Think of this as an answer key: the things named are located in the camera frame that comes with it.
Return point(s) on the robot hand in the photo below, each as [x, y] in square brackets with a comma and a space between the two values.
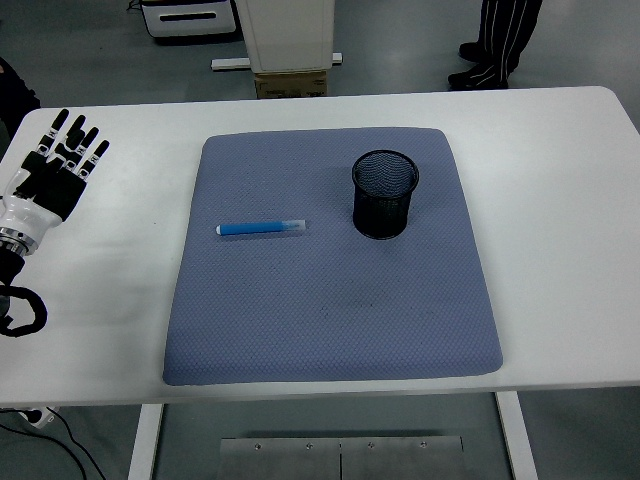
[30, 210]

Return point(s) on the blue marker pen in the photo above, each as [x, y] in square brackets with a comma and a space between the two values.
[260, 228]

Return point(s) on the black mesh pen holder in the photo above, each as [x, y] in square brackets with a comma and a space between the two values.
[382, 220]

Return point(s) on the white power strip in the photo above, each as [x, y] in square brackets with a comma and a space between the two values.
[42, 417]

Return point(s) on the white device with dark slot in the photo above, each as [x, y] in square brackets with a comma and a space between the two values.
[190, 27]

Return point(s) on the white base bar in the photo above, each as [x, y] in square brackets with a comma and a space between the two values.
[230, 63]

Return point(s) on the white table leg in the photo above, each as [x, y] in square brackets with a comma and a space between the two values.
[517, 440]
[145, 440]

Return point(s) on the cardboard box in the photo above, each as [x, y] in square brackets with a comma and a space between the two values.
[290, 86]

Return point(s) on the white cabinet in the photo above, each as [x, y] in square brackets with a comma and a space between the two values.
[285, 35]

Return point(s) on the blue-grey textured mat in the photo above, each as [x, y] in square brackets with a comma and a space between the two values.
[325, 310]

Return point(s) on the person in striped trousers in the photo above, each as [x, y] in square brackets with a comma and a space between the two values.
[500, 35]

